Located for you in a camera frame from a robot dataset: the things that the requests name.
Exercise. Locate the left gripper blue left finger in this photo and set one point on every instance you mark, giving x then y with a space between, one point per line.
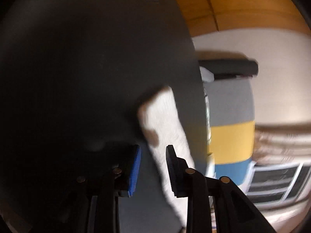
128 159

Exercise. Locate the geometric pattern pillow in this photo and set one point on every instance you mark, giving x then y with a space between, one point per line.
206 100

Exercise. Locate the left floral curtain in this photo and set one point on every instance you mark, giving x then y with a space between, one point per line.
281 144

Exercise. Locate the grey yellow blue sofa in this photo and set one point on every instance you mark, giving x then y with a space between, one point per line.
232 115

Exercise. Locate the cream knit sweater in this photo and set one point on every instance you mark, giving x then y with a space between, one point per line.
161 127

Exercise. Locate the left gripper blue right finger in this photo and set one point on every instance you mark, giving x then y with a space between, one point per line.
181 181

